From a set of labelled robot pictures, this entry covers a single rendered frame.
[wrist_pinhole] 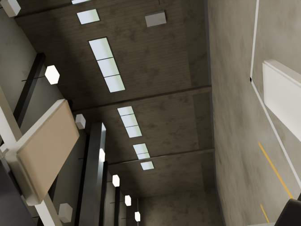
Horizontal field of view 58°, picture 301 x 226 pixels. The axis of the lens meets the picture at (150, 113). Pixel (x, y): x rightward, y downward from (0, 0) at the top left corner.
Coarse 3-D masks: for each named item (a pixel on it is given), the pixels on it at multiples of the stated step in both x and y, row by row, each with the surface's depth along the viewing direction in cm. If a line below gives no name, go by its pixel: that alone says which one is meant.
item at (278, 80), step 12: (264, 60) 17; (264, 72) 17; (276, 72) 15; (288, 72) 14; (264, 84) 17; (276, 84) 15; (288, 84) 14; (300, 84) 12; (264, 96) 18; (276, 96) 15; (288, 96) 14; (300, 96) 12; (276, 108) 16; (288, 108) 14; (300, 108) 13; (288, 120) 14; (300, 120) 13; (300, 132) 13
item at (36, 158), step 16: (48, 112) 16; (64, 112) 18; (32, 128) 14; (48, 128) 15; (64, 128) 17; (16, 144) 13; (32, 144) 13; (48, 144) 15; (64, 144) 17; (16, 160) 12; (32, 160) 13; (48, 160) 15; (64, 160) 16; (16, 176) 12; (32, 176) 13; (48, 176) 14; (32, 192) 13
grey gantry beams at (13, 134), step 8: (0, 88) 242; (0, 96) 240; (0, 104) 238; (8, 104) 249; (0, 112) 240; (8, 112) 247; (0, 120) 243; (8, 120) 245; (0, 128) 246; (8, 128) 246; (16, 128) 254; (8, 136) 249; (16, 136) 252; (8, 144) 253; (48, 200) 288; (40, 208) 283; (48, 208) 285; (40, 216) 287; (48, 216) 287; (56, 216) 298; (48, 224) 292; (56, 224) 295
